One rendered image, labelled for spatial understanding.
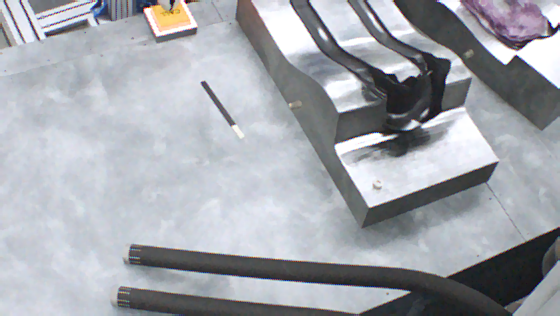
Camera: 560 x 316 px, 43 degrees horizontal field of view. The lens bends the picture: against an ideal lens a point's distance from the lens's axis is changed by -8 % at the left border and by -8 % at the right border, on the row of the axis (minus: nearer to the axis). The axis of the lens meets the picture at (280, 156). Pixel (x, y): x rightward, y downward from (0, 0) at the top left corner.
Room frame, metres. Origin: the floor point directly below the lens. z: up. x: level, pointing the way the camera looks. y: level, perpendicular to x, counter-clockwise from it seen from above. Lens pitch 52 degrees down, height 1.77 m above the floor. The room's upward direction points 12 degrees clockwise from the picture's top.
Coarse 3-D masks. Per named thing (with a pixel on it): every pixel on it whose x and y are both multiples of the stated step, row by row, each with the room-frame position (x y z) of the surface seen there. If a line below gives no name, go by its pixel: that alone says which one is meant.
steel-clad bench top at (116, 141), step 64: (0, 64) 0.84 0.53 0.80; (64, 64) 0.87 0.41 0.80; (128, 64) 0.90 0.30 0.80; (192, 64) 0.93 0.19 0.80; (256, 64) 0.96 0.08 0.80; (0, 128) 0.70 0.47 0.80; (64, 128) 0.73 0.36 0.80; (128, 128) 0.76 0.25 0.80; (192, 128) 0.79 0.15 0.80; (256, 128) 0.81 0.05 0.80; (512, 128) 0.94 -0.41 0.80; (0, 192) 0.58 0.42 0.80; (64, 192) 0.61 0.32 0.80; (128, 192) 0.64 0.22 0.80; (192, 192) 0.66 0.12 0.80; (256, 192) 0.69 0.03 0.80; (320, 192) 0.71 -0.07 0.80; (512, 192) 0.79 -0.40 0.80; (0, 256) 0.47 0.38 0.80; (64, 256) 0.50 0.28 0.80; (256, 256) 0.57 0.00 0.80; (320, 256) 0.60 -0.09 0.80; (384, 256) 0.62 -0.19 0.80; (448, 256) 0.64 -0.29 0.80
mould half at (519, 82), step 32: (416, 0) 1.17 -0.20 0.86; (448, 0) 1.15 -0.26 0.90; (544, 0) 1.26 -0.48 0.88; (448, 32) 1.11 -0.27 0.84; (480, 32) 1.09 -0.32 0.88; (480, 64) 1.06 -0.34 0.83; (512, 64) 1.02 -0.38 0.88; (544, 64) 1.01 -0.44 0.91; (512, 96) 1.01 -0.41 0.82; (544, 96) 0.97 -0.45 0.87; (544, 128) 0.96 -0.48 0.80
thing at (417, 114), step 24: (360, 0) 1.10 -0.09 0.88; (312, 24) 1.01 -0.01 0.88; (336, 48) 0.96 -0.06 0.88; (408, 48) 0.97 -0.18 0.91; (360, 72) 0.87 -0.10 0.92; (384, 72) 0.85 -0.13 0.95; (432, 72) 0.91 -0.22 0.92; (384, 96) 0.81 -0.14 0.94; (408, 96) 0.85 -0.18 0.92; (432, 96) 0.89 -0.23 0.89; (384, 120) 0.81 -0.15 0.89; (408, 120) 0.80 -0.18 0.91
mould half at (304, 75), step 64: (256, 0) 1.03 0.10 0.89; (320, 0) 1.07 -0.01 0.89; (384, 0) 1.11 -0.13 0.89; (320, 64) 0.89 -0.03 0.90; (384, 64) 0.89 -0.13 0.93; (320, 128) 0.79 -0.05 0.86; (384, 128) 0.81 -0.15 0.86; (448, 128) 0.85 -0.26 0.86; (384, 192) 0.69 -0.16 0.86; (448, 192) 0.75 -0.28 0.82
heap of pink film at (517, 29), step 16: (464, 0) 1.15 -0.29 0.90; (480, 0) 1.15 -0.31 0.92; (512, 0) 1.21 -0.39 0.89; (528, 0) 1.22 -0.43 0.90; (480, 16) 1.13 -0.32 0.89; (496, 16) 1.13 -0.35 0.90; (512, 16) 1.15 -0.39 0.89; (528, 16) 1.16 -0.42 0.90; (544, 16) 1.19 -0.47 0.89; (496, 32) 1.10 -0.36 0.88; (512, 32) 1.10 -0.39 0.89; (528, 32) 1.12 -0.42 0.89
